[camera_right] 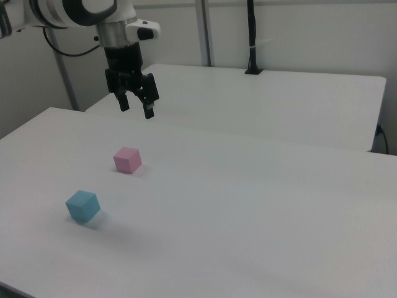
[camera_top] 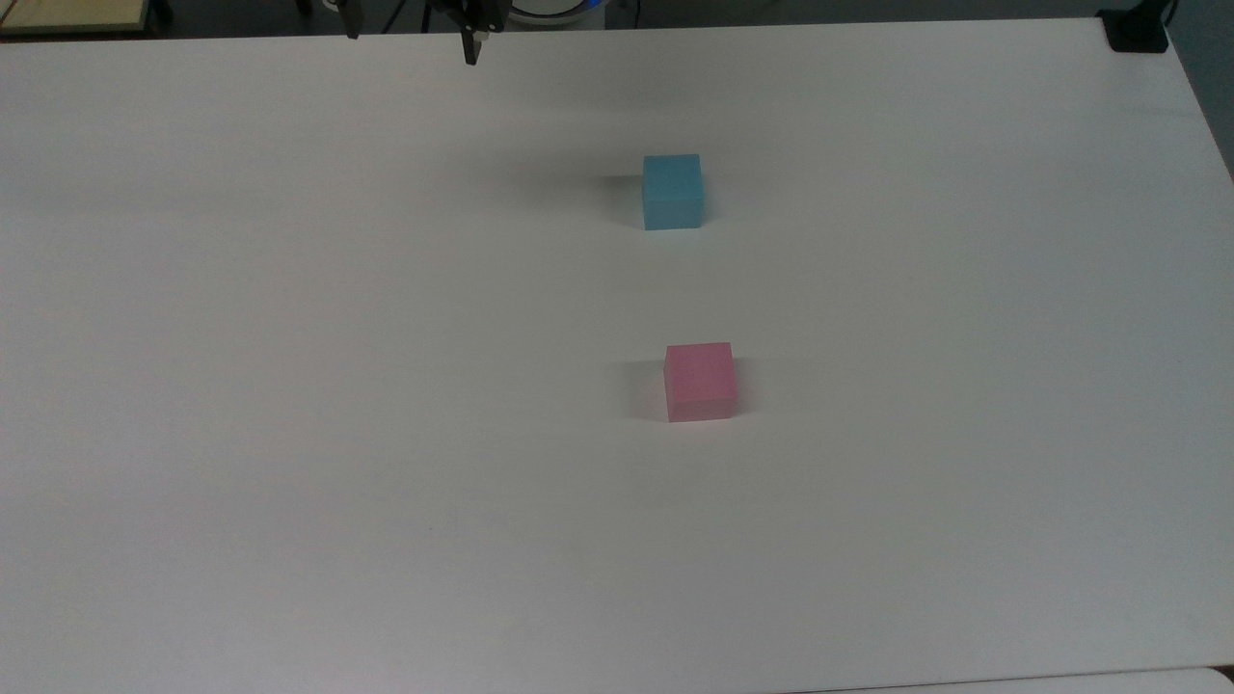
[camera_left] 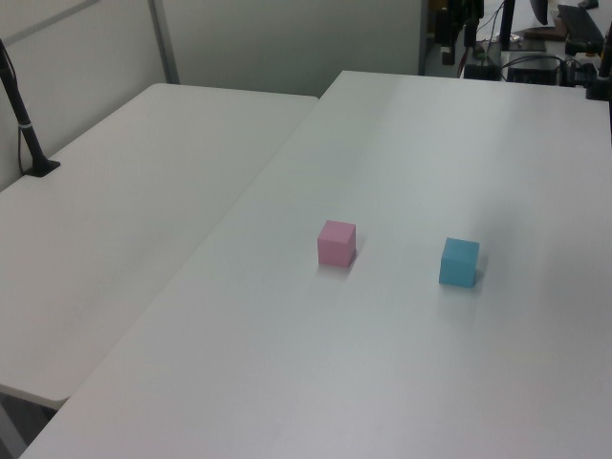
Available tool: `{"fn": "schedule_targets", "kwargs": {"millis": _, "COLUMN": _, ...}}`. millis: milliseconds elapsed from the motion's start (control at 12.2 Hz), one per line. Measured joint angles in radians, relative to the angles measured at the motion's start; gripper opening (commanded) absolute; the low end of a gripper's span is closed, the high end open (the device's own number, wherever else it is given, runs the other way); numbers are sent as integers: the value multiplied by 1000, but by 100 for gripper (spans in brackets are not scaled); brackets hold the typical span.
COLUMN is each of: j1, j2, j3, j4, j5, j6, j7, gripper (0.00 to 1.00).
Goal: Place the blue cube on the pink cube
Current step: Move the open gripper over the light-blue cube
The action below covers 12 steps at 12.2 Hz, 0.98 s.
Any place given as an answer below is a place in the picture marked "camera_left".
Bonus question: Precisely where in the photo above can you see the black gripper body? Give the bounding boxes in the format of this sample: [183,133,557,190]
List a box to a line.
[431,0,485,25]

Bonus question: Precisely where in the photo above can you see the blue cube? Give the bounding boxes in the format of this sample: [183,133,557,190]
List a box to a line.
[438,236,481,289]

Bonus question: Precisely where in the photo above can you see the pink cube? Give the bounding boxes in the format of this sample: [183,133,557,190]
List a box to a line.
[317,219,358,267]

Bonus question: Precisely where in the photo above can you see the black monitor stand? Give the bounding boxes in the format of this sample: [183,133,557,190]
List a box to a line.
[498,0,547,53]

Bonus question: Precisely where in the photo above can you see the small black electronics box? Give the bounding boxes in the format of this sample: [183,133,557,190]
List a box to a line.
[464,62,501,81]

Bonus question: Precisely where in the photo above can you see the large black electronics box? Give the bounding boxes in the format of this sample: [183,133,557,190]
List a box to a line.
[506,55,561,86]

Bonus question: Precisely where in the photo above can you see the brown flat object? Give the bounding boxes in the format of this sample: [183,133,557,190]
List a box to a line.
[522,26,569,42]

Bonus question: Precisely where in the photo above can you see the black pole with base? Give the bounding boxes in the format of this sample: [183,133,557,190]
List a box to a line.
[0,37,62,179]

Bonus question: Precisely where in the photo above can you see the grey table leg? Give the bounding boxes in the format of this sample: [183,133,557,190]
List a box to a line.
[0,391,29,459]

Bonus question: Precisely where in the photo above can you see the black clamp mount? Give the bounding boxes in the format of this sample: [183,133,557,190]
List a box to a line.
[584,38,612,102]

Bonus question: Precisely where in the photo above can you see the thin black pole cable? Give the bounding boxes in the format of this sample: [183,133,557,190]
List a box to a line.
[15,124,30,174]

